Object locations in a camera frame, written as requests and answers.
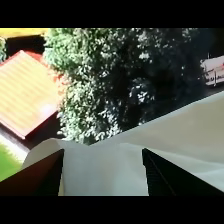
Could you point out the white T-shirt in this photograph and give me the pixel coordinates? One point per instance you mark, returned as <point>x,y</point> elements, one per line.
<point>103,170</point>

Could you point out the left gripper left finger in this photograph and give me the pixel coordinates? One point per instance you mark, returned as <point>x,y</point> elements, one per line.
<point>36,180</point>

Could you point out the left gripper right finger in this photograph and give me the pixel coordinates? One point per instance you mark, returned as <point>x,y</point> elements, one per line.
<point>173,181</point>

